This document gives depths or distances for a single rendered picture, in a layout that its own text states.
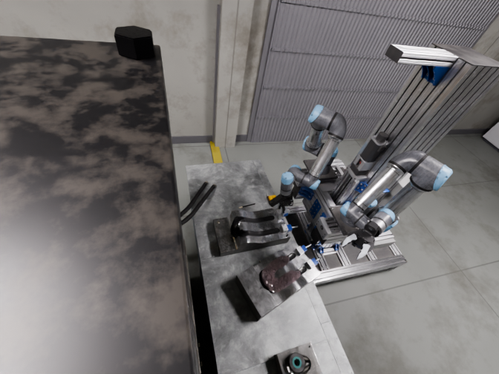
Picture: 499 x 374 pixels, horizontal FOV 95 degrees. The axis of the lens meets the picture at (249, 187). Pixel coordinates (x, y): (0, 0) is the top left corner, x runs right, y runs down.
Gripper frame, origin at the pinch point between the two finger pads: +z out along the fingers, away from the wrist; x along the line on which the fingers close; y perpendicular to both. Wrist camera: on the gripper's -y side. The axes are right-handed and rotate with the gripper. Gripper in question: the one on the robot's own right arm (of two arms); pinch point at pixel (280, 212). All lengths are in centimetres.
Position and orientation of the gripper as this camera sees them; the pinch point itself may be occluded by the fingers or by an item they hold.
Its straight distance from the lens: 170.3
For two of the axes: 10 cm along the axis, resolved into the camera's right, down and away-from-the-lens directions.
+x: -2.8, -6.6, 6.9
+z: 0.2, 7.2, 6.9
